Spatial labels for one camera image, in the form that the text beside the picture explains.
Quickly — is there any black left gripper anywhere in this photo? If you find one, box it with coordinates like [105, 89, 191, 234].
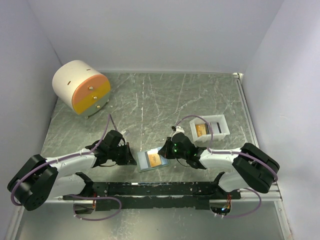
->
[108, 141, 137, 165]

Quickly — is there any orange credit card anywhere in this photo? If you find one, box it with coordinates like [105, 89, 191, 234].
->
[146, 148, 165, 168]

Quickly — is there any green card holder wallet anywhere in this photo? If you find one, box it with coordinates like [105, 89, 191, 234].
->
[136, 147, 170, 172]

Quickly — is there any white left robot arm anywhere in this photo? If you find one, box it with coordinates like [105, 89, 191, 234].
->
[7, 130, 137, 211]

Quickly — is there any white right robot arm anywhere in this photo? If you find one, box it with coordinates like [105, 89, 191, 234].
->
[158, 132, 280, 199]

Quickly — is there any white plastic card tray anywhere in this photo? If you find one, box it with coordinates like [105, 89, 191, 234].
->
[189, 114, 230, 143]

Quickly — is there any stack of cards in tray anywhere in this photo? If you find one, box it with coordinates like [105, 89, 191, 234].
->
[195, 122, 222, 137]

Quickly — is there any round white drawer cabinet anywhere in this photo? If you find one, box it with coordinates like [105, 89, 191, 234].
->
[52, 60, 111, 118]

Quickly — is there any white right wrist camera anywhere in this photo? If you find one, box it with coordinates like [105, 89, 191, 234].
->
[171, 125, 185, 137]

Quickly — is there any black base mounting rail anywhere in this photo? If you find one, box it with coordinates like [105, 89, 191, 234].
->
[62, 181, 242, 212]

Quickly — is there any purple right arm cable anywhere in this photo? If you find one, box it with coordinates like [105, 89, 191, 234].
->
[173, 114, 279, 183]

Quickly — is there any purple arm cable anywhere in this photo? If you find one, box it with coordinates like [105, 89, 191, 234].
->
[10, 113, 126, 206]
[173, 114, 279, 183]

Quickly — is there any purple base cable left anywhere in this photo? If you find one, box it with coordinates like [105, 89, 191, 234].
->
[67, 194, 123, 222]

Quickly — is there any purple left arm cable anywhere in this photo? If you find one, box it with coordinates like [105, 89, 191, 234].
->
[10, 113, 126, 206]

